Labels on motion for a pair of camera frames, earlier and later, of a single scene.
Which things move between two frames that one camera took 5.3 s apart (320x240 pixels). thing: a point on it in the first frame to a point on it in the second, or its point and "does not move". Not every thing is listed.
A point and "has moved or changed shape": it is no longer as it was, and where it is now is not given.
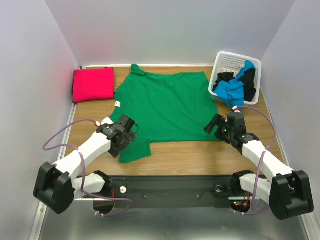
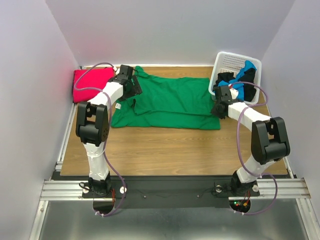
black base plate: x=174 y=191 does not move
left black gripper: x=129 y=139 to x=136 y=89
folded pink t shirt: x=93 y=84 does not move
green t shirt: x=166 y=107 has moved or changed shape
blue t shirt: x=232 y=92 does not move
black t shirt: x=247 y=77 does not move
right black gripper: x=218 y=129 to x=218 y=110
